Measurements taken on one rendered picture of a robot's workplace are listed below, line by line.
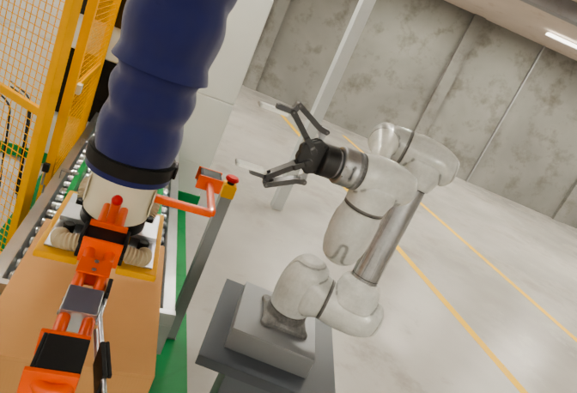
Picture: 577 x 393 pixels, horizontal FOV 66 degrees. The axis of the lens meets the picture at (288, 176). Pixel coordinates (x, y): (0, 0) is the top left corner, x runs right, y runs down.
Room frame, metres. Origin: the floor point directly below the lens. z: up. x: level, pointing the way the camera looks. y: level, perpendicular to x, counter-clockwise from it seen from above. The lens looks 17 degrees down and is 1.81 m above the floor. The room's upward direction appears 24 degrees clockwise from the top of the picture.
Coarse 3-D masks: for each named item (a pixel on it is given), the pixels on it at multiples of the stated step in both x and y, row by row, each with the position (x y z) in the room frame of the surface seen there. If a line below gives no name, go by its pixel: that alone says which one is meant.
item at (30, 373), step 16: (48, 336) 0.54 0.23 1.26; (64, 336) 0.55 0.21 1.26; (80, 336) 0.56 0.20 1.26; (48, 352) 0.51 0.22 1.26; (64, 352) 0.53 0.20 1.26; (80, 352) 0.54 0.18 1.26; (32, 368) 0.48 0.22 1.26; (48, 368) 0.49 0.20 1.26; (64, 368) 0.50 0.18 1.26; (80, 368) 0.51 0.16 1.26
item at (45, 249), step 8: (72, 192) 1.19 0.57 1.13; (64, 200) 1.14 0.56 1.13; (72, 200) 1.14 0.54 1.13; (80, 200) 1.12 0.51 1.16; (56, 216) 1.04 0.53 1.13; (56, 224) 1.00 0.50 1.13; (64, 224) 0.98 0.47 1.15; (72, 224) 1.00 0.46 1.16; (80, 224) 1.05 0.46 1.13; (48, 232) 0.97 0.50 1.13; (72, 232) 0.99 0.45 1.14; (80, 232) 1.02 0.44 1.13; (40, 240) 0.92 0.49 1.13; (48, 240) 0.93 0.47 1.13; (40, 248) 0.90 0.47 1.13; (48, 248) 0.91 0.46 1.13; (56, 248) 0.92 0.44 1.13; (40, 256) 0.89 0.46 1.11; (48, 256) 0.90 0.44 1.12; (56, 256) 0.90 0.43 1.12; (64, 256) 0.91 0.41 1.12; (72, 256) 0.92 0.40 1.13
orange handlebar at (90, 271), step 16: (208, 192) 1.33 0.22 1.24; (176, 208) 1.17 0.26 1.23; (192, 208) 1.19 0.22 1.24; (208, 208) 1.24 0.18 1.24; (112, 256) 0.81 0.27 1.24; (80, 272) 0.72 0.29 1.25; (96, 272) 0.74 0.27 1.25; (96, 288) 0.70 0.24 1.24; (64, 320) 0.60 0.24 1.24; (32, 384) 0.47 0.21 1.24; (48, 384) 0.48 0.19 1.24; (64, 384) 0.49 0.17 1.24
